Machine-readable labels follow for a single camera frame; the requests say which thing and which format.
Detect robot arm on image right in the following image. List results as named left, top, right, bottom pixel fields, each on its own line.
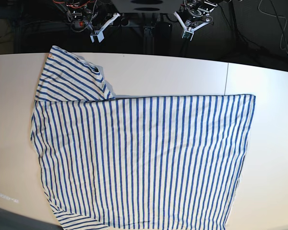
left=182, top=0, right=222, bottom=28

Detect grey box under table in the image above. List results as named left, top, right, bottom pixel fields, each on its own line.
left=112, top=0, right=183, bottom=13

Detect white cable on floor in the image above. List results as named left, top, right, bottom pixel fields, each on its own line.
left=258, top=0, right=288, bottom=58

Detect aluminium profile stand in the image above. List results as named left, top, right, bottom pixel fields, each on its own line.
left=120, top=13, right=175, bottom=56

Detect blue white striped T-shirt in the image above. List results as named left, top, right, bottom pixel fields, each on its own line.
left=31, top=46, right=255, bottom=230

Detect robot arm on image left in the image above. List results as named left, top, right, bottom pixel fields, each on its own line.
left=53, top=0, right=113, bottom=33

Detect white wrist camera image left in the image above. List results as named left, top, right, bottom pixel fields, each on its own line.
left=90, top=13, right=120, bottom=43

